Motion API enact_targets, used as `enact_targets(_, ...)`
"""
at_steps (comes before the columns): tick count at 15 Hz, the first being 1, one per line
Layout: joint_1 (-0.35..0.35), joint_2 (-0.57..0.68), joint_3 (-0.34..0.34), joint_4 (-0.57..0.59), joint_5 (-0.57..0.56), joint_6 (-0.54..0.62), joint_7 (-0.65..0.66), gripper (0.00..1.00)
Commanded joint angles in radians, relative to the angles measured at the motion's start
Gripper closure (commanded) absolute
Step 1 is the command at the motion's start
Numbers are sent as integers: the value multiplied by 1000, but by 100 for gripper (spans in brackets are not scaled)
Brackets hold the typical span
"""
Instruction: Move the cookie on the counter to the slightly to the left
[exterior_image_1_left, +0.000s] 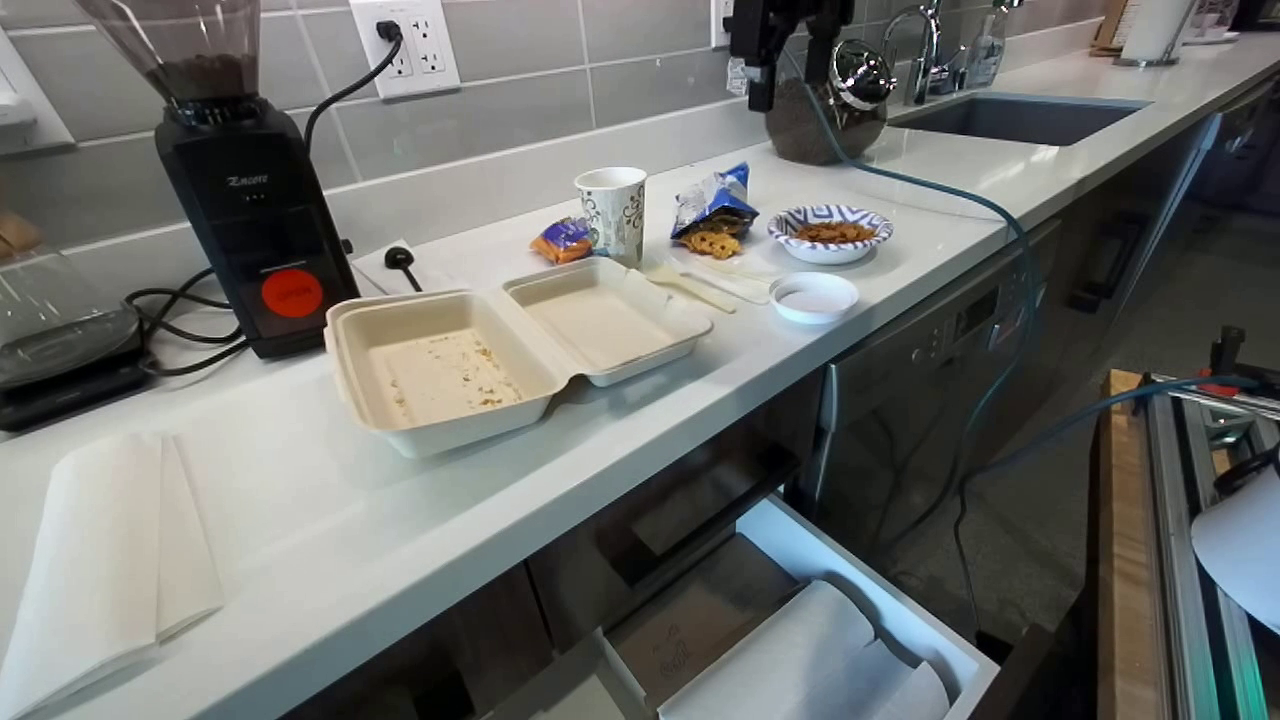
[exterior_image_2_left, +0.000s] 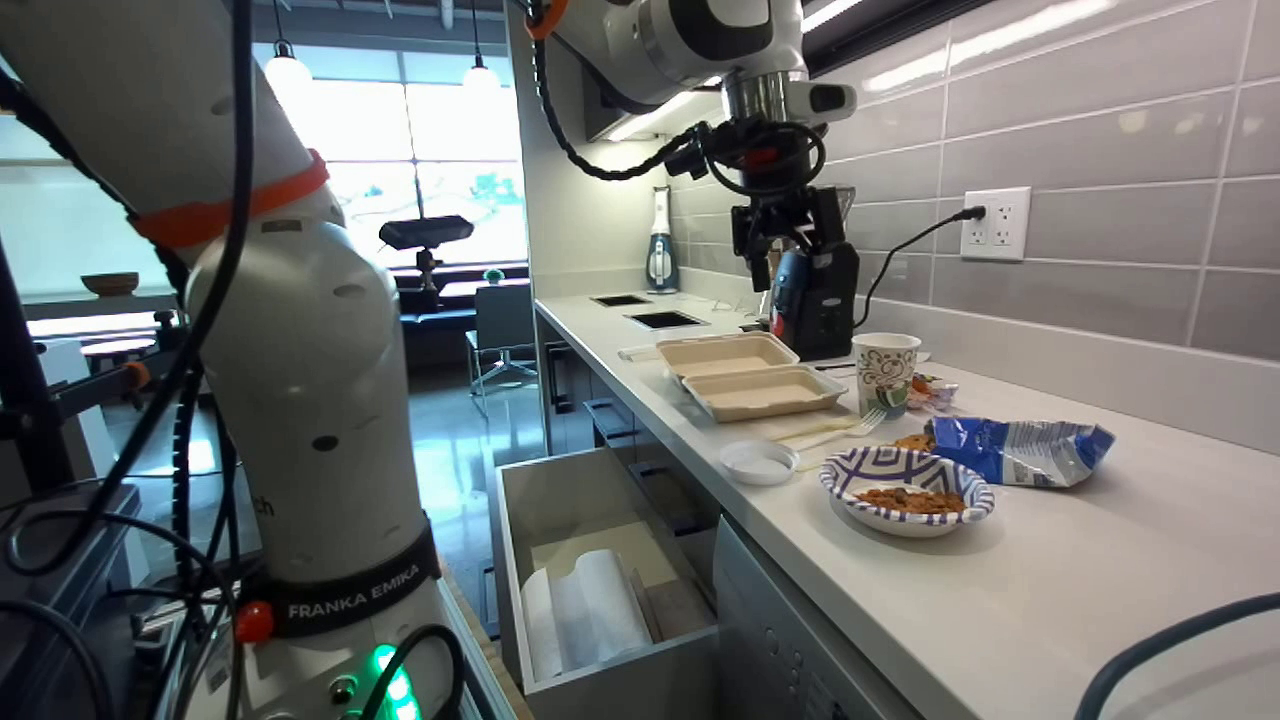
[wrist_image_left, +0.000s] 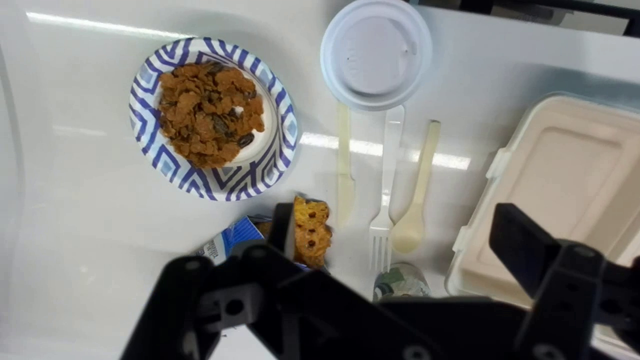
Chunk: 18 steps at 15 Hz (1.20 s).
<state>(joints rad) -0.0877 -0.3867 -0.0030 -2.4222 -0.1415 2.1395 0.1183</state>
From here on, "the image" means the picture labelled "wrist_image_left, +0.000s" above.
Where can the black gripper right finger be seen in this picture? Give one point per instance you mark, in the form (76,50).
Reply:
(566,293)

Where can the cream plastic knife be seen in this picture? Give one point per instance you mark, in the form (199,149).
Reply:
(345,167)

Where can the clear plastic fork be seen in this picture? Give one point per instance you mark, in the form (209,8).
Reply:
(380,232)

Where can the white plastic cup lid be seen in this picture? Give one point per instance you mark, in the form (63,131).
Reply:
(375,53)

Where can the blue white snack bag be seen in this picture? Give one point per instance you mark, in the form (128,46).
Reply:
(233,240)

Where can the blue patterned paper bowl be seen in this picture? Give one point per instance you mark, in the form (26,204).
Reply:
(153,132)

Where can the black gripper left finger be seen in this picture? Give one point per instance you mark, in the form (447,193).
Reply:
(201,293)

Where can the pile of brown cookie pieces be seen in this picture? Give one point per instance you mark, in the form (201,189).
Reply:
(206,113)

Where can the beige clamshell takeout container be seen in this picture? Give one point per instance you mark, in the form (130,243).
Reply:
(566,161)

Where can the patterned paper cup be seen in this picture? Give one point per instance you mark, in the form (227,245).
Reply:
(400,282)

